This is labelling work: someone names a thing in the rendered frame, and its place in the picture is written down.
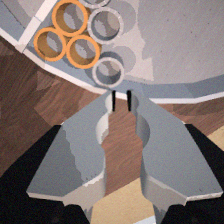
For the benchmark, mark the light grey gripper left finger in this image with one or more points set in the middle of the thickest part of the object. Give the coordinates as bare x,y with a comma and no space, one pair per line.
65,166

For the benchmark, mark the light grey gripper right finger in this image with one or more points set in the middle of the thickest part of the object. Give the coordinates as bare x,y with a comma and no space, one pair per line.
179,164

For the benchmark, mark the bronze bushing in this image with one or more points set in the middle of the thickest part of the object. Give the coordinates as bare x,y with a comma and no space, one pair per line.
42,48
76,59
58,18

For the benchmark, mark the grey metal bushing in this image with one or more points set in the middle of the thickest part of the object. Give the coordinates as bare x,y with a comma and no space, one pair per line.
95,35
108,81
96,6

